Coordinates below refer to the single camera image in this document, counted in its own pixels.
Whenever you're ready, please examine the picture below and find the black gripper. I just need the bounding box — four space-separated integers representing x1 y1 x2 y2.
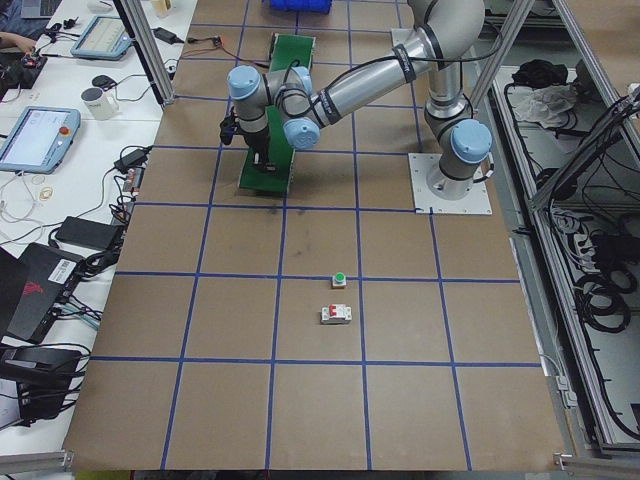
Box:
219 113 271 163

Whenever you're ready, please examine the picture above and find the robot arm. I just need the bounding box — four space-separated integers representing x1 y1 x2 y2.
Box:
220 0 485 180

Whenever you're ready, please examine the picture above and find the green conveyor belt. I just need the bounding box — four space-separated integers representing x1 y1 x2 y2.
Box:
237 32 318 196

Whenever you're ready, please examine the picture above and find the blue storage bin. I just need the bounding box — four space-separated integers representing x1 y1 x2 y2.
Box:
267 0 333 14

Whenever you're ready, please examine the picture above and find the white mug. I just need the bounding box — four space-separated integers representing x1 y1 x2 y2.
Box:
81 87 119 121

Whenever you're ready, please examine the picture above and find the teach pendant far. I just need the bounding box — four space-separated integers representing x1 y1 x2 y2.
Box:
70 16 132 61

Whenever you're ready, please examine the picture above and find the teach pendant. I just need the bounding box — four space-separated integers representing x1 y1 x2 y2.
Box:
70 16 132 61
1 106 81 174

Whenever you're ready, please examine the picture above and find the white red circuit breaker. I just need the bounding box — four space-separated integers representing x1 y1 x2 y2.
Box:
320 304 352 325

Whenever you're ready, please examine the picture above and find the black power adapter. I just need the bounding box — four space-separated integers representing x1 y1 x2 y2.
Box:
55 216 124 251

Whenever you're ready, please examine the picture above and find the teach pendant near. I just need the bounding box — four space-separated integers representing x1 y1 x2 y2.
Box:
1 106 81 174

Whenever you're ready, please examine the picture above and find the black laptop red logo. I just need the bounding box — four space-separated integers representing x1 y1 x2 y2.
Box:
1 243 84 344

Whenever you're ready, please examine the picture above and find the red black power cable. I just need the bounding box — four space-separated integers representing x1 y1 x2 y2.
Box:
183 35 271 69

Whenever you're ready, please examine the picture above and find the green push button switch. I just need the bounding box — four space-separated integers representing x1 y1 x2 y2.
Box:
331 272 347 289

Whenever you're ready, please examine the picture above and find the aluminium frame post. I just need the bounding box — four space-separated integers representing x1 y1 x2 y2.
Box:
114 0 175 108

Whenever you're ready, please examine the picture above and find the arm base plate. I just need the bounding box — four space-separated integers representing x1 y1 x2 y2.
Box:
408 153 492 216

